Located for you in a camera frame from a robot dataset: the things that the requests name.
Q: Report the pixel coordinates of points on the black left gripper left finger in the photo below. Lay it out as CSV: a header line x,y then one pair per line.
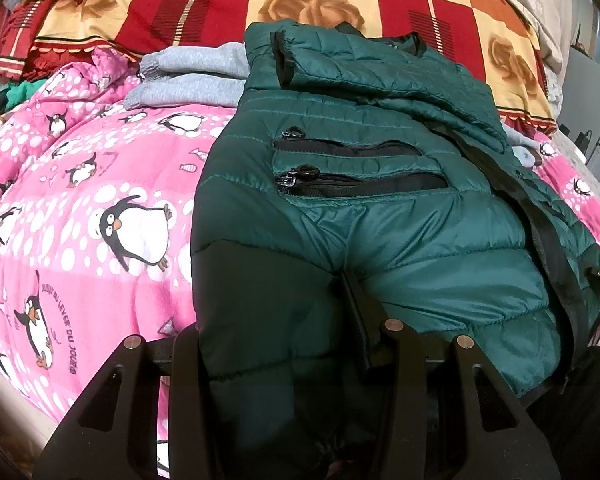
x,y
110,432

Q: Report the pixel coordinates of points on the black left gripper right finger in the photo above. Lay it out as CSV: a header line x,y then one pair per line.
x,y
431,409

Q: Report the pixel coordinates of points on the dark green puffer jacket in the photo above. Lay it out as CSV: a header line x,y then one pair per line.
x,y
382,159

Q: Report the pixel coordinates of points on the floral white bed sheet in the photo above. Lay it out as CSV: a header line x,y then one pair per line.
x,y
568,149

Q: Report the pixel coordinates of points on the pink penguin blanket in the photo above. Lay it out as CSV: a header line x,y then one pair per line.
x,y
96,214

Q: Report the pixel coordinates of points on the black power adapter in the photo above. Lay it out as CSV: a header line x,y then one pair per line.
x,y
582,142

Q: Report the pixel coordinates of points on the green cloth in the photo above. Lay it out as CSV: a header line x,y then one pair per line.
x,y
13,94

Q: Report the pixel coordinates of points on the grey folded sweatshirt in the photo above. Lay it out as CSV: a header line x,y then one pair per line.
x,y
177,76

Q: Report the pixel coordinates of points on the red orange rose quilt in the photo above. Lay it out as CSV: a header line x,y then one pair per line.
x,y
489,37

